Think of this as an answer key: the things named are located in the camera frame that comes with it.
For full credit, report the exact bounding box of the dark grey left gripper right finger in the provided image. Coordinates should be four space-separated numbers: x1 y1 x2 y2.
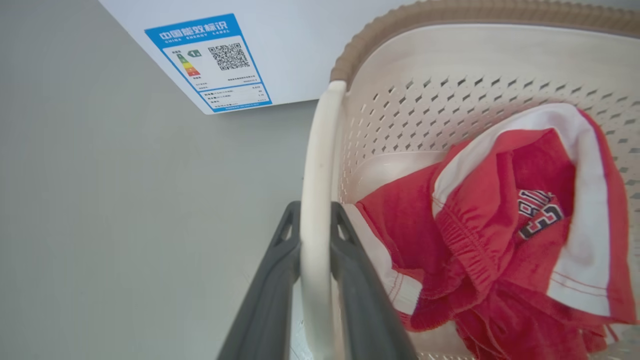
330 201 419 360

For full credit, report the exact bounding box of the blue energy label sticker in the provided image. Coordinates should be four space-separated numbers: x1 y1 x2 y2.
144 13 273 114

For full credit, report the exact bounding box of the white washing machine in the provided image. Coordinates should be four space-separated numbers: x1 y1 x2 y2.
99 0 416 115

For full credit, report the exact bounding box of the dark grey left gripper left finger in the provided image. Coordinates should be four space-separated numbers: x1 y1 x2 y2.
216 201 302 360

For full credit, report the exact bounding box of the red and white sports garment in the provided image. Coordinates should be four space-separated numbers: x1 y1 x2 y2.
344 103 639 360

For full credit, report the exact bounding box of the cream plastic laundry basket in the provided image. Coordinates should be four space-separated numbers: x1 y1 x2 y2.
290 0 640 360

